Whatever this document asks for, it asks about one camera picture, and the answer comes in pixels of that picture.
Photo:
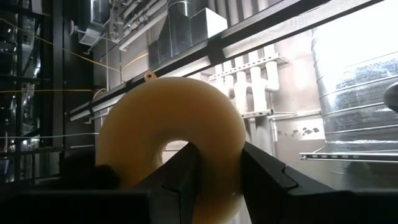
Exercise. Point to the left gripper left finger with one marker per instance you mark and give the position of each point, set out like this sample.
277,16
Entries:
174,193

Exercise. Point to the rectangular metal air duct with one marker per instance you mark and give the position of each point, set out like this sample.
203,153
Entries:
199,28

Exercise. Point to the white ceiling pipe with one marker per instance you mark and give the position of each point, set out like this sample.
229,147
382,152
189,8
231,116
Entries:
241,93
255,87
272,74

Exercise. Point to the metal strut channel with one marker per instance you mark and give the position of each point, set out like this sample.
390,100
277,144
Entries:
348,155

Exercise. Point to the cream toy donut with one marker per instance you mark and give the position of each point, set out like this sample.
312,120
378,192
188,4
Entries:
149,124

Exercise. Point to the silver round air duct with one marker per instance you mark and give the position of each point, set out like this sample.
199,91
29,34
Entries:
357,93

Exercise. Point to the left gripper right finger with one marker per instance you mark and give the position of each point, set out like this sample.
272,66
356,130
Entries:
267,186

